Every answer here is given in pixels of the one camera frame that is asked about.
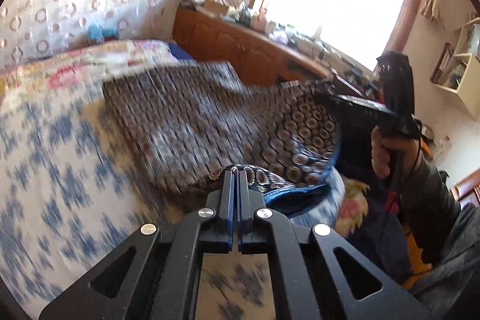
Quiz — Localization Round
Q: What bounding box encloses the wooden cabinet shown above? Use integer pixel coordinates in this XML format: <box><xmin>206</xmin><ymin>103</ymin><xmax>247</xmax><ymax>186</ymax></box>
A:
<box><xmin>172</xmin><ymin>5</ymin><xmax>376</xmax><ymax>96</ymax></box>

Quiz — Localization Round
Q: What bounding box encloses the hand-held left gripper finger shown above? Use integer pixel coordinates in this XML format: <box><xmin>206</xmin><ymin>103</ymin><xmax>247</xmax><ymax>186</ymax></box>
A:
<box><xmin>37</xmin><ymin>170</ymin><xmax>237</xmax><ymax>320</ymax></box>
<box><xmin>237</xmin><ymin>170</ymin><xmax>434</xmax><ymax>320</ymax></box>

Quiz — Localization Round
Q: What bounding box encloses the assorted cabinet top clutter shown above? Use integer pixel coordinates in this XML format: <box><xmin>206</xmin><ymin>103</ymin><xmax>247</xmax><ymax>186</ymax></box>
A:
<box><xmin>180</xmin><ymin>0</ymin><xmax>376</xmax><ymax>88</ymax></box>

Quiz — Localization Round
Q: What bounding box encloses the person's right hand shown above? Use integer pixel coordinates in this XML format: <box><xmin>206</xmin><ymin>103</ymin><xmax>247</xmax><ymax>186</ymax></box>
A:
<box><xmin>370</xmin><ymin>125</ymin><xmax>424</xmax><ymax>180</ymax></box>

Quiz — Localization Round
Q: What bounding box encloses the cardboard box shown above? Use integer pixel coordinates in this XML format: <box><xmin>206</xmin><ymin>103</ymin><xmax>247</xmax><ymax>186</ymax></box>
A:
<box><xmin>202</xmin><ymin>1</ymin><xmax>230</xmax><ymax>16</ymax></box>

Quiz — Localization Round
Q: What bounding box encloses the person's right forearm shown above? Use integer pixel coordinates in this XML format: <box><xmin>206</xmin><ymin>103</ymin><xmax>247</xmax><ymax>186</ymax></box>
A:
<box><xmin>407</xmin><ymin>145</ymin><xmax>464</xmax><ymax>264</ymax></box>

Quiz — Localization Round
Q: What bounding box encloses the light blue cloth bundle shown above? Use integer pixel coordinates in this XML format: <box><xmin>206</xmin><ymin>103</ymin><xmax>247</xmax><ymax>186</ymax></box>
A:
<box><xmin>88</xmin><ymin>24</ymin><xmax>118</xmax><ymax>44</ymax></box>

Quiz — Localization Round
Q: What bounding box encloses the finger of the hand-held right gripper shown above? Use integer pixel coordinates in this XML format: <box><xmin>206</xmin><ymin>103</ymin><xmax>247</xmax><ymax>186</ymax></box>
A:
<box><xmin>314</xmin><ymin>79</ymin><xmax>338</xmax><ymax>99</ymax></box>

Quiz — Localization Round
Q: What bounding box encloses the navy medallion print garment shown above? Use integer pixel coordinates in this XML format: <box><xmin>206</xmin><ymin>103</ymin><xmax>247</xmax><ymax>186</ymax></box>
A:
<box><xmin>102</xmin><ymin>61</ymin><xmax>344</xmax><ymax>208</ymax></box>

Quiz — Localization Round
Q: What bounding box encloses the white blue floral blanket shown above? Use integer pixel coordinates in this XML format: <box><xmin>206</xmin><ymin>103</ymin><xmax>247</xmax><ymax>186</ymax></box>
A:
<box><xmin>0</xmin><ymin>88</ymin><xmax>346</xmax><ymax>320</ymax></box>

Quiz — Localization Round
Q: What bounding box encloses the person's body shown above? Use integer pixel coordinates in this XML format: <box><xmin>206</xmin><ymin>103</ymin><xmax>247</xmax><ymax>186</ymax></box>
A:
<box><xmin>345</xmin><ymin>170</ymin><xmax>480</xmax><ymax>320</ymax></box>

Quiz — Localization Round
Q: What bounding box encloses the white wall shelf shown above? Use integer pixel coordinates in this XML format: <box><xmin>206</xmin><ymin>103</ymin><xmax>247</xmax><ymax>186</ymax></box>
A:
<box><xmin>431</xmin><ymin>18</ymin><xmax>480</xmax><ymax>118</ymax></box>

